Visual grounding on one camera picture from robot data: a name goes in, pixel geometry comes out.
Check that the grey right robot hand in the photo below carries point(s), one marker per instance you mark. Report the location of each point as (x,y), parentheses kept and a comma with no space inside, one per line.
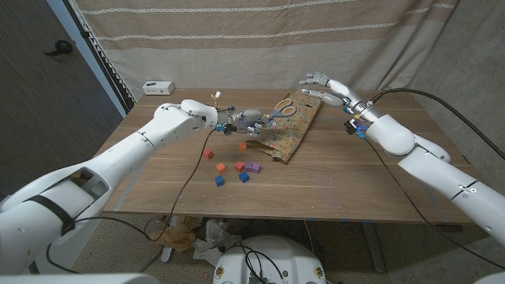
(339,92)

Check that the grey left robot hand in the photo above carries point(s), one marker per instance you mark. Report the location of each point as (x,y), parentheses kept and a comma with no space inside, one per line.
(248,120)

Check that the floral brown wrapping paper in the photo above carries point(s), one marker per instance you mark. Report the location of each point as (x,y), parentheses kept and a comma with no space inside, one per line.
(292,134)

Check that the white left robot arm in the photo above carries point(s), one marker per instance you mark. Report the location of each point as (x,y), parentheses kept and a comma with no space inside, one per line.
(118,158)

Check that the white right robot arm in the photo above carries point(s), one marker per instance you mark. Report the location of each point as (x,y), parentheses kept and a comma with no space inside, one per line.
(394,134)

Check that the crumpled white paper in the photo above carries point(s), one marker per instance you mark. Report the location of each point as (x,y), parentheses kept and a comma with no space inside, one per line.
(215,236)

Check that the crumpled brown paper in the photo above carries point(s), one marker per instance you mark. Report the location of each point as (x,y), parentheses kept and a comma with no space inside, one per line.
(173,236)

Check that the orange foam cube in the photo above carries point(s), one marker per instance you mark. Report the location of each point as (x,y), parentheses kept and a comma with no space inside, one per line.
(242,146)
(221,168)

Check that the red foam cube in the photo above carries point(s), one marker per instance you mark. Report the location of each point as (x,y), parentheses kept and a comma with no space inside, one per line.
(208,154)
(239,166)

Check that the blue foam cube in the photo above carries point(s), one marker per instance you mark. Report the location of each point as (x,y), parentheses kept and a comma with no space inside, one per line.
(244,176)
(219,180)

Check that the beige striped curtain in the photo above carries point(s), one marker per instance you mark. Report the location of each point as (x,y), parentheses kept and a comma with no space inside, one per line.
(252,47)

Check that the white power strip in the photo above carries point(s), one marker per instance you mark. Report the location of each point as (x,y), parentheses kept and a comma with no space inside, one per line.
(158,88)

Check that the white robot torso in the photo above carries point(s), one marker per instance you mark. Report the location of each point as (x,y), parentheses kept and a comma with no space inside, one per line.
(288,256)

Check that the metal table leg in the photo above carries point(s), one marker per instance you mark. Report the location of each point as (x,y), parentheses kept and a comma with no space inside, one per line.
(375,248)
(167,252)

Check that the dark wooden door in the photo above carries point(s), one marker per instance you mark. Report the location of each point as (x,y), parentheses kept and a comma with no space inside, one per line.
(39,98)

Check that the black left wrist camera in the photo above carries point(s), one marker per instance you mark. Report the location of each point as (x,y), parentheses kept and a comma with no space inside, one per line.
(229,128)

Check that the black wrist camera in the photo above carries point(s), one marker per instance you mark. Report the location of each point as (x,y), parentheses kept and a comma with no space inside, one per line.
(350,126)
(229,128)

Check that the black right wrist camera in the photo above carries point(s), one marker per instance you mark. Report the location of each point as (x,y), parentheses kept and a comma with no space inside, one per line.
(350,126)

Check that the black backdrop frame bar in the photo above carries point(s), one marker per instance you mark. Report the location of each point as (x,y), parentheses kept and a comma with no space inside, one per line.
(103,65)

